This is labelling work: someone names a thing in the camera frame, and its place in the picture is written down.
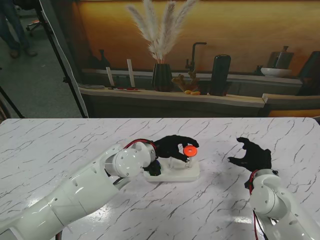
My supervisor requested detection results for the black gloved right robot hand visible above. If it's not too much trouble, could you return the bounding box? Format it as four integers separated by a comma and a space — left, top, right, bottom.
226, 136, 273, 173

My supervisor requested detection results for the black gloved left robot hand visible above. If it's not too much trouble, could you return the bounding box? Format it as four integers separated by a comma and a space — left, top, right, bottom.
152, 134, 200, 163

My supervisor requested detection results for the small orange ring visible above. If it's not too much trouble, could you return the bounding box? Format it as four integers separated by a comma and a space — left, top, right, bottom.
182, 145, 199, 157

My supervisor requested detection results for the white three-rod Hanoi tower base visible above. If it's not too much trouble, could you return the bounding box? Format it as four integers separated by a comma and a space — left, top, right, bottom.
143, 154, 201, 183

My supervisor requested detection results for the brown plush toy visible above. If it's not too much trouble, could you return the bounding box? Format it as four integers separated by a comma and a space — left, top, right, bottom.
171, 70, 201, 92

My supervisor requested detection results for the black ribbed vase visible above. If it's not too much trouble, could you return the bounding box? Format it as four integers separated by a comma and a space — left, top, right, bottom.
151, 63, 174, 93

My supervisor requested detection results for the wooden board with red pieces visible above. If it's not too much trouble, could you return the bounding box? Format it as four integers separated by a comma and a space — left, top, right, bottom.
107, 86, 142, 93

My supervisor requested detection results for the tall white candle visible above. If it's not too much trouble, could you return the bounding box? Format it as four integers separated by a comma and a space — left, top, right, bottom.
126, 58, 136, 88

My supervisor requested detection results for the white bowl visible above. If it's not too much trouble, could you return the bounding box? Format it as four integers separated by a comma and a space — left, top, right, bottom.
260, 67, 293, 78

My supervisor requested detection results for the short white candle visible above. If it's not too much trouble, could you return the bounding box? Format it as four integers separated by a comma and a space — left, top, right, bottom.
105, 66, 115, 87

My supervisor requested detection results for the tall black cylinder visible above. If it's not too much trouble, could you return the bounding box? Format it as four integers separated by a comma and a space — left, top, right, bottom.
209, 54, 232, 97

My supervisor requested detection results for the black kitchen faucet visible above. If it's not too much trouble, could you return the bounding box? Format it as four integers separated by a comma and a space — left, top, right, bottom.
185, 41, 208, 73

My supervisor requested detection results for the dark teal box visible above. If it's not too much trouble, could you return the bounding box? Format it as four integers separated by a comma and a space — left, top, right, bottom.
297, 51, 320, 96

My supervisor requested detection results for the white pampas grass bunch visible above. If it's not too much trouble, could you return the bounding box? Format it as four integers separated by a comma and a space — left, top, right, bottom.
126, 0, 200, 63

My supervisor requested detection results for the black tripod stand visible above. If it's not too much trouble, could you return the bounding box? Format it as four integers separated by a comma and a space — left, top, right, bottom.
0, 86, 26, 119
32, 0, 88, 118

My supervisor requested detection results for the white-edged kitchen backdrop panel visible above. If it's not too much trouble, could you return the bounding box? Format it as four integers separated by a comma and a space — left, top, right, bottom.
39, 0, 320, 118

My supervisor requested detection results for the office chair with orange seat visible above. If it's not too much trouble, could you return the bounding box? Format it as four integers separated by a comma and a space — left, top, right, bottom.
26, 19, 43, 37

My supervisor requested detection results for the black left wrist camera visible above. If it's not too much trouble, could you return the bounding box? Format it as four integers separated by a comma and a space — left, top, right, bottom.
143, 159, 163, 177

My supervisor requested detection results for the red left arm cable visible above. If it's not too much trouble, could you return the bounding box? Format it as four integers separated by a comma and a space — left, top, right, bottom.
123, 138, 157, 151

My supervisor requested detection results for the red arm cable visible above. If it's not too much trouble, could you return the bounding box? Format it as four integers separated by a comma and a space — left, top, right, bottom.
248, 171, 262, 240
123, 138, 157, 151

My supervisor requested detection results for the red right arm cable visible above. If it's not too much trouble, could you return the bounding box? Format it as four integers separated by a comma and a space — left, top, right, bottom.
248, 171, 262, 240

